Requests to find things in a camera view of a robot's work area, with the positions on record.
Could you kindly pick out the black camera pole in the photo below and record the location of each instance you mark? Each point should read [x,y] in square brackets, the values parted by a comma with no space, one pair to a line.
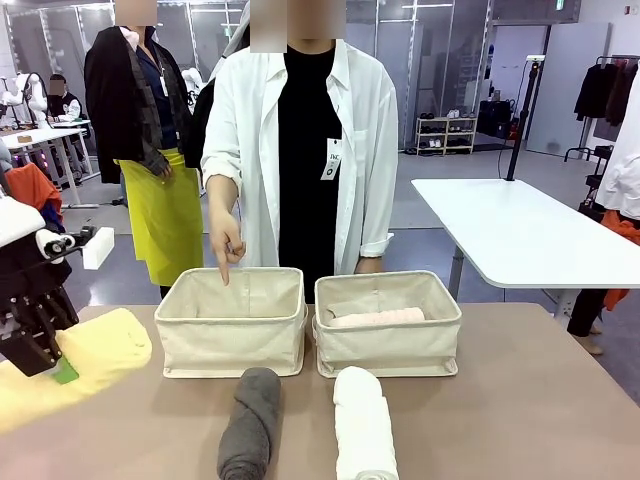
[522,115]

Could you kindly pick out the black hanging jacket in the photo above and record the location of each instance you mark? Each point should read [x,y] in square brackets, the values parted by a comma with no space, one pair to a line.
[592,92]

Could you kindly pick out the blue cloth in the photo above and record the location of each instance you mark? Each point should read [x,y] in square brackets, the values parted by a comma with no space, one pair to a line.
[54,217]

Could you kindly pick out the person in white shirt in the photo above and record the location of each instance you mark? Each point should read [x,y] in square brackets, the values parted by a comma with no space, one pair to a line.
[260,150]

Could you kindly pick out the white hanging garment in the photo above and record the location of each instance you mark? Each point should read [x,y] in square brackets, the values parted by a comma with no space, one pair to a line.
[622,175]

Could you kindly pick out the seated person in varsity jacket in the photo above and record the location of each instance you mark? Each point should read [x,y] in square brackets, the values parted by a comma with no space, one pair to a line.
[65,102]

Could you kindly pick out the red fire extinguisher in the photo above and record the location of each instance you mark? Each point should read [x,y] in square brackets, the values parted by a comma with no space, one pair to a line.
[513,131]

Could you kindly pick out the orange cloth on chair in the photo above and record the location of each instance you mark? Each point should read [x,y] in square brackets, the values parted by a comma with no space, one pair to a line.
[30,190]

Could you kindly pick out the cream fabric basket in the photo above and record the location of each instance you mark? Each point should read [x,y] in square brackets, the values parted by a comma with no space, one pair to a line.
[230,340]
[385,350]

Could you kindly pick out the person's right hand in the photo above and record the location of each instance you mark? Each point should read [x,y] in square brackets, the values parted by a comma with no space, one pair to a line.
[226,240]

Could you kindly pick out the white name tag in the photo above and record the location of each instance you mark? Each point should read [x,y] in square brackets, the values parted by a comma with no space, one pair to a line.
[332,159]

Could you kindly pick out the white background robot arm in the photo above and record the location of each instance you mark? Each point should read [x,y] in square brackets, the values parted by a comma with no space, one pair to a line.
[32,95]
[191,87]

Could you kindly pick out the legs in black trousers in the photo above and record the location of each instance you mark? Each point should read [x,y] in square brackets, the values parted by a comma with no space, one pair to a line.
[587,310]

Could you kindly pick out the white background table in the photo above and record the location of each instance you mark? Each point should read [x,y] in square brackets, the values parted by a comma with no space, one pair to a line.
[40,135]

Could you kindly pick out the white side table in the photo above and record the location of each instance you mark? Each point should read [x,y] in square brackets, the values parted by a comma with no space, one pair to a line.
[525,230]

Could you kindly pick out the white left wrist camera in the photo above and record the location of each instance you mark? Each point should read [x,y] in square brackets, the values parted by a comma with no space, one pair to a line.
[97,247]

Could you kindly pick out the dark brown hanging jacket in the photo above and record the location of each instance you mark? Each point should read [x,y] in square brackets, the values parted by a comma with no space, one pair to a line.
[620,95]

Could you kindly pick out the white towel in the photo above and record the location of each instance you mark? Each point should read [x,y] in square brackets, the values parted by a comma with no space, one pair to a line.
[362,425]

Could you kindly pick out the wooden shoe rack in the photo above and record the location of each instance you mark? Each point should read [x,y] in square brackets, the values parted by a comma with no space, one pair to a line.
[446,135]

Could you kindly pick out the person's left forearm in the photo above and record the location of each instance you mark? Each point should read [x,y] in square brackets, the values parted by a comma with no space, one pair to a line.
[369,264]

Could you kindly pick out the grey hooded garment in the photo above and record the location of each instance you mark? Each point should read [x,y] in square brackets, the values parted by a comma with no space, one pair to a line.
[235,47]

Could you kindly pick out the black garment behind person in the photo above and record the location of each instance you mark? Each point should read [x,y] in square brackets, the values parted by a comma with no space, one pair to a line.
[200,125]

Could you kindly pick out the grey towel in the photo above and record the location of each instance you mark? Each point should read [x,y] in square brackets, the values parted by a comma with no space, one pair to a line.
[250,425]

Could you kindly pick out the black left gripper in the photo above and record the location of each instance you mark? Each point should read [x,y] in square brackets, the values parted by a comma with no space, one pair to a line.
[30,280]

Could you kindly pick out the person's right forearm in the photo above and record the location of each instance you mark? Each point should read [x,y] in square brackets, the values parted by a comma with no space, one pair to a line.
[222,197]

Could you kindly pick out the white shoes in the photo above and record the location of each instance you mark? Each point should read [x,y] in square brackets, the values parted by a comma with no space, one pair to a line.
[453,114]

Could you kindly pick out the black mannequin jacket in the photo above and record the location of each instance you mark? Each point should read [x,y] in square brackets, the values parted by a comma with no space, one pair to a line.
[110,100]

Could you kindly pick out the black metal cart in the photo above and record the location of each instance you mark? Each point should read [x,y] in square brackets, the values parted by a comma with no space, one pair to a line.
[600,160]

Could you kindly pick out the yellow towel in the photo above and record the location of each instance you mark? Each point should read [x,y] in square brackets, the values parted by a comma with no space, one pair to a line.
[100,350]

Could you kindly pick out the orange garment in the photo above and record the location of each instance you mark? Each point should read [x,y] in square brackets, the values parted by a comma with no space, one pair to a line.
[622,227]

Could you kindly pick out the pink towel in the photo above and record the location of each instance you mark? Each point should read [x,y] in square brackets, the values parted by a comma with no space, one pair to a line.
[380,318]

